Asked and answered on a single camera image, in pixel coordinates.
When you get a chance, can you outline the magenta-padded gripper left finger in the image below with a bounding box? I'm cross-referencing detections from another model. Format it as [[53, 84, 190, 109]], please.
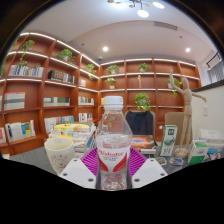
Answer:
[[59, 147, 101, 190]]

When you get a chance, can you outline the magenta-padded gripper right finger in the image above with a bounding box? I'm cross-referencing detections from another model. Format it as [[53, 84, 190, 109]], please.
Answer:
[[129, 147, 169, 190]]

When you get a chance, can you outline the clear plastic water bottle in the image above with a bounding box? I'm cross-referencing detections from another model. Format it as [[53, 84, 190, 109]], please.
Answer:
[[94, 95, 134, 192]]

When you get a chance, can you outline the small round badge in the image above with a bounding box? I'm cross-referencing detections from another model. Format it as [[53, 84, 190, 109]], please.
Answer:
[[168, 156, 184, 167], [155, 156, 168, 166]]

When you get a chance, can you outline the white patterned mug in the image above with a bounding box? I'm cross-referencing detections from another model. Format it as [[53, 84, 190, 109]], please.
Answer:
[[43, 136, 87, 176]]

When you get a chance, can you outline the tall green white carton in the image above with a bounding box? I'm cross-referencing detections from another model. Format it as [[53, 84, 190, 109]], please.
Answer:
[[159, 124, 179, 158]]

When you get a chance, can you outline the colourful book stack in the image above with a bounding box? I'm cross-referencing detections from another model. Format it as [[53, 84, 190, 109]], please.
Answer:
[[48, 121, 98, 154]]

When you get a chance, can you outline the chair with dark jacket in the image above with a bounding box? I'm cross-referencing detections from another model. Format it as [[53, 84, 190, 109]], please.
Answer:
[[124, 109, 157, 137]]

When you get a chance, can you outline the small green white box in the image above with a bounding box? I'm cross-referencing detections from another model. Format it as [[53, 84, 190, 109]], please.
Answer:
[[187, 139, 210, 166]]

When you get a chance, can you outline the tan chair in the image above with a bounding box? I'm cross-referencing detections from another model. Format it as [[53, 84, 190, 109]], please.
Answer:
[[163, 111, 188, 138]]

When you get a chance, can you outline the colourful round badge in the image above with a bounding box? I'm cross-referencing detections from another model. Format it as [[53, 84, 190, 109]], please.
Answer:
[[209, 151, 222, 161]]

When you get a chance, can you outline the wooden artist mannequin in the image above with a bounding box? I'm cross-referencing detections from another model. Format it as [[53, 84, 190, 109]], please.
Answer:
[[168, 68, 208, 159]]

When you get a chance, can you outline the orange wooden shelf unit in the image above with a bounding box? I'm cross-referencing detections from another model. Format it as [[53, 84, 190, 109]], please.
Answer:
[[0, 31, 203, 158]]

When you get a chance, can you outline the grey curtain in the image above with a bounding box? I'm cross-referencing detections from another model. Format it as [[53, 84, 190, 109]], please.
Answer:
[[207, 61, 224, 84]]

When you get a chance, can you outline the ceiling air vent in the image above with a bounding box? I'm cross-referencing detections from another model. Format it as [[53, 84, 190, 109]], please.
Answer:
[[153, 20, 179, 32]]

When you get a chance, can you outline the branched ceiling lamp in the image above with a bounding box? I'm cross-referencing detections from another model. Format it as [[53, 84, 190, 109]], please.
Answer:
[[107, 0, 166, 19]]

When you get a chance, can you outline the black track light rail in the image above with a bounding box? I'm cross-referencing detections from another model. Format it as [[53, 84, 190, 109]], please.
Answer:
[[205, 51, 223, 69]]

